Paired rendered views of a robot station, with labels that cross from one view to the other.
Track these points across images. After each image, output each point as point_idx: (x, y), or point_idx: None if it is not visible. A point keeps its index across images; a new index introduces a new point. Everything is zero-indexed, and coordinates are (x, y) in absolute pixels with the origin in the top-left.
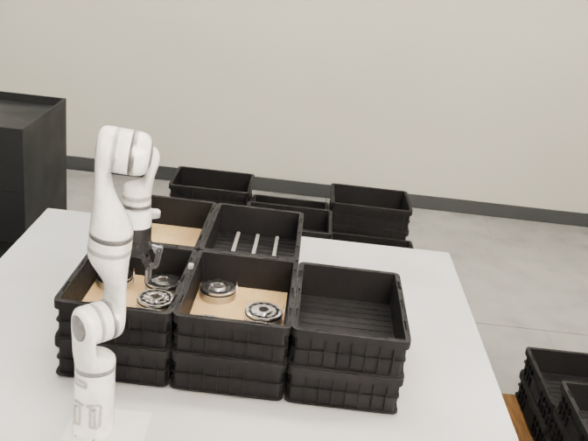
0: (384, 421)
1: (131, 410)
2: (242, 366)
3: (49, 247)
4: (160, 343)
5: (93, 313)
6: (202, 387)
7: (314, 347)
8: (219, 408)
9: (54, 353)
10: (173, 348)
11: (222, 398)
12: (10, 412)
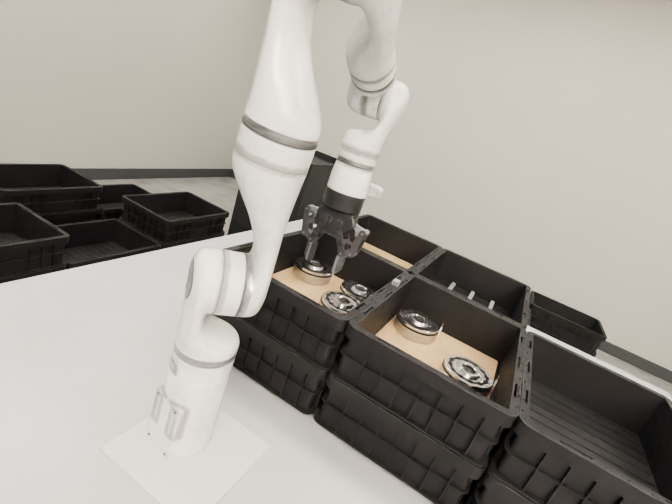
0: None
1: (247, 429)
2: (417, 439)
3: None
4: (320, 356)
5: (215, 261)
6: (352, 439)
7: (544, 467)
8: (362, 482)
9: None
10: (333, 370)
11: (373, 468)
12: (113, 362)
